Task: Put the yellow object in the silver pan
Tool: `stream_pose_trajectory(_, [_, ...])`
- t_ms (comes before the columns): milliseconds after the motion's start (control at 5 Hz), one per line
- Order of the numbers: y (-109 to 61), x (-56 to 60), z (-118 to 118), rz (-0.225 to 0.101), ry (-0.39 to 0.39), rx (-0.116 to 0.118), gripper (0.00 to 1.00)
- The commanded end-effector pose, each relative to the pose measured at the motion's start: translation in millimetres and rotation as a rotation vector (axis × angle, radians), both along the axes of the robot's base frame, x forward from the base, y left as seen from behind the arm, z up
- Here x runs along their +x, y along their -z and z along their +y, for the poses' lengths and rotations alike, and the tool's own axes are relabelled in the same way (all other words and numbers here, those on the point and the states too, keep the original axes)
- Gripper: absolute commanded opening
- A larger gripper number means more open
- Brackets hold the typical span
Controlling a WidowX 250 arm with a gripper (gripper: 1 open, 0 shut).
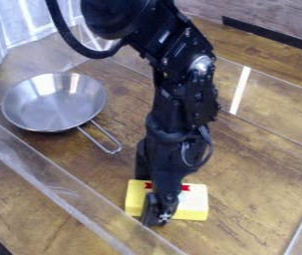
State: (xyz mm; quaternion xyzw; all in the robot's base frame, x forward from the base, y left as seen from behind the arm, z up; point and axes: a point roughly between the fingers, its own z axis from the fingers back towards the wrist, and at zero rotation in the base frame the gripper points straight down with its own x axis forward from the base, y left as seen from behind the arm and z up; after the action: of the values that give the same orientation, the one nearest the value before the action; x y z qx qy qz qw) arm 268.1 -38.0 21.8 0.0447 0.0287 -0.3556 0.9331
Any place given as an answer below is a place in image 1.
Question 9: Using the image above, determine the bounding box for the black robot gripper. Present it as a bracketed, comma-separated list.
[135, 126, 211, 227]

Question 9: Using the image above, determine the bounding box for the yellow butter block toy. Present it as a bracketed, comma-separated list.
[126, 179, 209, 221]

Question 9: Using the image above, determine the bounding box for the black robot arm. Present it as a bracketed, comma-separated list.
[82, 0, 220, 227]

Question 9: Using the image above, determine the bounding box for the silver metal frying pan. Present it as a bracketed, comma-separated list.
[2, 72, 123, 154]

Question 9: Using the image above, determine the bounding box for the black bar on table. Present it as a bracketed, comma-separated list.
[222, 16, 302, 50]

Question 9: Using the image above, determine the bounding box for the white sheer curtain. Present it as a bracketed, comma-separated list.
[0, 0, 92, 75]

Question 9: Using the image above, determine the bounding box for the clear acrylic tray wall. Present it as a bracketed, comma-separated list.
[0, 19, 302, 255]

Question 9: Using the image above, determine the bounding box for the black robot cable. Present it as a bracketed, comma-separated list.
[44, 0, 129, 60]

